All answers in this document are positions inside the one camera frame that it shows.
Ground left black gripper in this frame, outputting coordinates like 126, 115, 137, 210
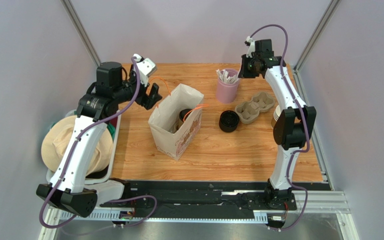
113, 64, 162, 111

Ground single black cup lid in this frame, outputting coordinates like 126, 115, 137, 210
178, 108, 193, 123

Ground white paper takeout bag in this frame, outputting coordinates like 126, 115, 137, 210
148, 83, 206, 161

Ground pulp cup carrier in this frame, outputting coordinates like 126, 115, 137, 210
169, 119, 183, 134
234, 91, 275, 125

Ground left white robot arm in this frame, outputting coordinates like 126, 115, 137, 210
36, 57, 162, 218

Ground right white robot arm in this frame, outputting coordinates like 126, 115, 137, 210
239, 37, 316, 209

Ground pink straw holder cup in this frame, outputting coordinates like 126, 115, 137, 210
216, 79, 240, 104

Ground stack of paper cups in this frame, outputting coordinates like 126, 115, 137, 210
271, 105, 281, 128

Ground stack of black lids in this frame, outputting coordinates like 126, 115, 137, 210
219, 110, 240, 133

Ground white plastic bin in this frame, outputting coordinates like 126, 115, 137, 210
46, 110, 121, 185

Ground beige straw hat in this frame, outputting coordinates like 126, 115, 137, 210
41, 115, 114, 175

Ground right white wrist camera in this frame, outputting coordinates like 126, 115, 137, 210
244, 36, 255, 58

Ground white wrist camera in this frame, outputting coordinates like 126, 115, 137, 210
244, 36, 255, 58
131, 53, 157, 87

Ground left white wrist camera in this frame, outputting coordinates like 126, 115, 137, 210
131, 53, 157, 87

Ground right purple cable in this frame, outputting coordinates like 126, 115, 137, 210
249, 23, 311, 232

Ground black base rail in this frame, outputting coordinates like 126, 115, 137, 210
48, 179, 350, 231

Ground right aluminium frame post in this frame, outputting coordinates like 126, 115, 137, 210
294, 0, 341, 72

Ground aluminium frame post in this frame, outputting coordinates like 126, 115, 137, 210
294, 0, 341, 72
61, 0, 101, 67

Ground left aluminium frame post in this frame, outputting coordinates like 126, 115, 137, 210
61, 0, 101, 67

